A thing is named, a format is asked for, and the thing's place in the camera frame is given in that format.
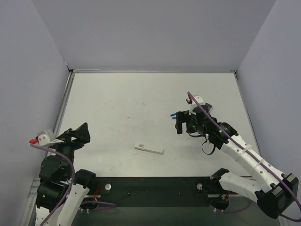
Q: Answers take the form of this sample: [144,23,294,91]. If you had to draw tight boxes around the long white remote control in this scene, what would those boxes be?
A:
[134,142,164,155]

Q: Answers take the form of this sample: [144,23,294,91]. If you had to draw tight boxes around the small grey remote control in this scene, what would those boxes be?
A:
[205,103,213,112]

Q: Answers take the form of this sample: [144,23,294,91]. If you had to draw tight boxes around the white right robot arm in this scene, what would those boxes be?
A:
[171,105,299,219]

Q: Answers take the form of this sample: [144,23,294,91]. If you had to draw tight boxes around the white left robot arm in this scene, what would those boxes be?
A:
[30,122,96,226]

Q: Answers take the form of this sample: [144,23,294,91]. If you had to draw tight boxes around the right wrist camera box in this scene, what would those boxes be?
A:
[186,92,205,115]

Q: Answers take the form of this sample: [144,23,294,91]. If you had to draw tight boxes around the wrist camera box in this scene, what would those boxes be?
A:
[186,92,205,115]
[29,129,63,147]

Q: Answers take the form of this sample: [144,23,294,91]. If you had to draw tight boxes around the aluminium table edge rail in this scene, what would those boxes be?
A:
[43,68,76,168]

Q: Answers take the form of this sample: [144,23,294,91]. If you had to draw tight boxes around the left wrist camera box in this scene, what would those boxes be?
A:
[29,129,63,147]

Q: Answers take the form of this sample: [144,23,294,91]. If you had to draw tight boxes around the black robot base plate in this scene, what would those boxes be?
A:
[86,177,229,208]

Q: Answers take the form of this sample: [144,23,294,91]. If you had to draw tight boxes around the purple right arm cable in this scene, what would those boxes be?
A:
[187,91,301,222]

